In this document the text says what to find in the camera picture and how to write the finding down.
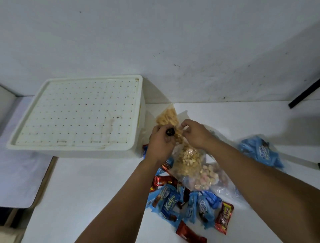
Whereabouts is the person's right forearm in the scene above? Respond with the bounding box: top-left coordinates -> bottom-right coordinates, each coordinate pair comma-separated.
206,139 -> 320,243

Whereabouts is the pile of blue snack packets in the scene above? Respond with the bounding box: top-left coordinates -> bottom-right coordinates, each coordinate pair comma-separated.
143,145 -> 223,230

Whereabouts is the person's left hand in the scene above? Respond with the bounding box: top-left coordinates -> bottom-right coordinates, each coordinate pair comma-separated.
146,124 -> 177,164

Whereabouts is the clear bag of orange snacks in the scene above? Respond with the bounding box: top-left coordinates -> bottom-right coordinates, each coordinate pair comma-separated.
156,105 -> 185,145

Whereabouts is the dark red snack packet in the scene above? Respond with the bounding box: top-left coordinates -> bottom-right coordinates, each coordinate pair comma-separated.
175,220 -> 208,243

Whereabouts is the clear bag of yellow snacks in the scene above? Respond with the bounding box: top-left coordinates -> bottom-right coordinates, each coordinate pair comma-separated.
172,143 -> 207,179

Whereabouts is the white perforated plastic container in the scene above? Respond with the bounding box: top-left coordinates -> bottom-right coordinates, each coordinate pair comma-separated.
6,75 -> 147,159

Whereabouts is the dark brown snack packet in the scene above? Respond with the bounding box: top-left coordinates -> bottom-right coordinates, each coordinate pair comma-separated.
176,188 -> 191,210

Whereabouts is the white cloth covered bench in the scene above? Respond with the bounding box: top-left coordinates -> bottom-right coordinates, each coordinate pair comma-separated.
0,96 -> 58,209

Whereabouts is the shiny red candy wrapper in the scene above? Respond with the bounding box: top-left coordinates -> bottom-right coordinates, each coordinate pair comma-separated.
152,176 -> 179,189

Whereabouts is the black bar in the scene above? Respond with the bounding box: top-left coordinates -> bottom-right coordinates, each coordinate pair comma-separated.
288,79 -> 320,109

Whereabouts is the red packet with yellow label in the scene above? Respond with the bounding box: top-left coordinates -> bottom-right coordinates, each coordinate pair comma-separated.
214,201 -> 234,235

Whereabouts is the bag of light blue packets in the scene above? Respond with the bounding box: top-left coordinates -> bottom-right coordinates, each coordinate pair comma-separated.
237,135 -> 285,170

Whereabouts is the clear bag of pink snacks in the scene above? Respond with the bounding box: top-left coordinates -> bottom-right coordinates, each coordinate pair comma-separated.
185,163 -> 229,192

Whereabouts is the person's right hand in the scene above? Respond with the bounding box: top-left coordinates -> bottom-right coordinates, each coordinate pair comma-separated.
180,119 -> 216,151

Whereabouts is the person's left forearm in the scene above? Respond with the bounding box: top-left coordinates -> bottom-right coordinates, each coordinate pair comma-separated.
75,156 -> 167,243

